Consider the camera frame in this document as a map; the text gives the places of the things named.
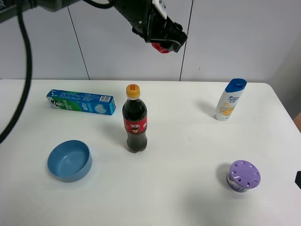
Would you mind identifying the purple lidded air freshener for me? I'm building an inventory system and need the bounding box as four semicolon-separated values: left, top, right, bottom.
226;160;261;193

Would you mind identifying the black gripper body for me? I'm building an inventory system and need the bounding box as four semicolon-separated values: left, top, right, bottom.
132;14;187;53

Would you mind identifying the blue green toothpaste box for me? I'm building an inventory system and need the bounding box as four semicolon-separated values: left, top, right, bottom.
47;89;116;115

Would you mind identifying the blue plastic bowl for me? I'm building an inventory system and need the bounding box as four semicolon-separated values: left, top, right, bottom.
47;140;92;183

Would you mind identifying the cola bottle yellow cap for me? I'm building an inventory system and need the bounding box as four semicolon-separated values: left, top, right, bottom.
122;84;148;153

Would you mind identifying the black object at right edge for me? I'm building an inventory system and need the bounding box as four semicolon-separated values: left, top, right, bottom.
295;171;301;189

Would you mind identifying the rainbow spiky squishy ball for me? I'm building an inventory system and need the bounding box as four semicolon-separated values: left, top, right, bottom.
151;42;172;54

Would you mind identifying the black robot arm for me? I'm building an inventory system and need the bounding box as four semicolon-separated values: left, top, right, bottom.
0;0;187;53

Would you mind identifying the black cable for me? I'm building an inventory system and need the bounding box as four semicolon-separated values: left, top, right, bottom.
0;0;32;145

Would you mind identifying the white shampoo bottle blue cap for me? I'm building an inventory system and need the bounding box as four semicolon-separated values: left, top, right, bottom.
215;78;247;121

